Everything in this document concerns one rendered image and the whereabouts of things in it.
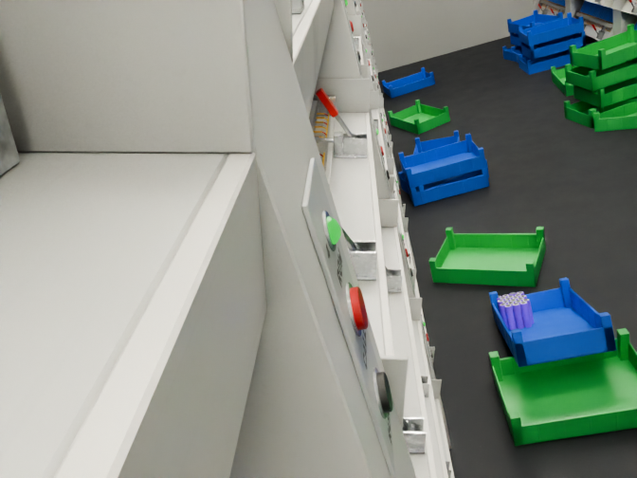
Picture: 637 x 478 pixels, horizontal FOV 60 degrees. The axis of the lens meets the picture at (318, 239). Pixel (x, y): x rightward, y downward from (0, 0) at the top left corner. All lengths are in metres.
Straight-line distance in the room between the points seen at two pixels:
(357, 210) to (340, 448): 0.38
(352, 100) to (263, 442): 0.70
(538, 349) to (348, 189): 0.79
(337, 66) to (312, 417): 0.70
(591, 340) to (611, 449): 0.21
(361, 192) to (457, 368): 0.92
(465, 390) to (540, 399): 0.17
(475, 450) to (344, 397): 1.11
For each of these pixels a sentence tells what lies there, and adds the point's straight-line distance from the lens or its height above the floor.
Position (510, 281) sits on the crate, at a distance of 1.67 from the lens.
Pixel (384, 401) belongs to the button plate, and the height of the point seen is 0.83.
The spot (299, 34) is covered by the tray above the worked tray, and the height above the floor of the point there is 0.95.
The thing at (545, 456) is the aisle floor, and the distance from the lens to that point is 1.26.
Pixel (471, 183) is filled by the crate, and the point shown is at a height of 0.03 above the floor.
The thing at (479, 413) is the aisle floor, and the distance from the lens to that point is 1.34.
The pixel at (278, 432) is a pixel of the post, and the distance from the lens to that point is 0.18.
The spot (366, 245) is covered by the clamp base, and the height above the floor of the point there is 0.78.
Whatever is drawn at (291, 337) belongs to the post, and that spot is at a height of 0.90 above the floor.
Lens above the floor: 0.99
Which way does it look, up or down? 27 degrees down
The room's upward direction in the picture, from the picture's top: 18 degrees counter-clockwise
